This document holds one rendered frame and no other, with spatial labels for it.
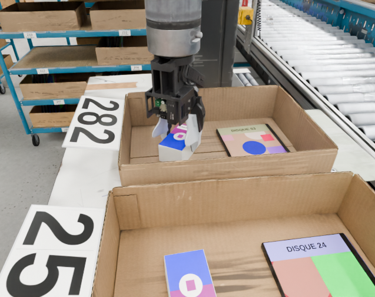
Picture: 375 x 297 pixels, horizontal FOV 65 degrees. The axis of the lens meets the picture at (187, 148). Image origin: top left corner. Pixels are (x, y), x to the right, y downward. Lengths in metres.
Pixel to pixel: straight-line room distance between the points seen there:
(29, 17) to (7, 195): 0.97
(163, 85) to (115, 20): 1.30
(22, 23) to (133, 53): 0.60
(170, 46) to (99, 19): 1.33
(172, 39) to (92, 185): 0.32
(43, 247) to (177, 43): 0.34
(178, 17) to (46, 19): 1.44
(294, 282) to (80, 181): 0.42
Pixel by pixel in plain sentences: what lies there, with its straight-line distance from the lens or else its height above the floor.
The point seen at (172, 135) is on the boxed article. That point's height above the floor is 0.80.
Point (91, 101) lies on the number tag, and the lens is 0.67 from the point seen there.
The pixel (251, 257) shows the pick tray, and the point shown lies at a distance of 0.47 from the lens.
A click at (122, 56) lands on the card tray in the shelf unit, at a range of 1.85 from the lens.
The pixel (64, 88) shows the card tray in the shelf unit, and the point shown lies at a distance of 1.99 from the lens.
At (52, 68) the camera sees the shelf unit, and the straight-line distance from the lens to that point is 1.92.
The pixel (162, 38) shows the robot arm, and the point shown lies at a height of 1.02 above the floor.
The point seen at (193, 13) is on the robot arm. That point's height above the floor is 1.05.
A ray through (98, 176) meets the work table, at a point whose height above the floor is 0.75.
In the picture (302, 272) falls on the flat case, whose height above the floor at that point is 0.77.
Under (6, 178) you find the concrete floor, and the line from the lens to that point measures 2.03.
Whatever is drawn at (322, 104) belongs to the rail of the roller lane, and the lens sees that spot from 0.97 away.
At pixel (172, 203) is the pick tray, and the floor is 0.81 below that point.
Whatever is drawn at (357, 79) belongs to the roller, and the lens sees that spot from 1.21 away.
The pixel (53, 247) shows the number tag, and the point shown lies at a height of 0.86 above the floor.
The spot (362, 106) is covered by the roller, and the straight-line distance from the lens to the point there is 1.01.
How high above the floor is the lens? 1.14
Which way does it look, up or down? 35 degrees down
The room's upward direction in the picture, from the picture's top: straight up
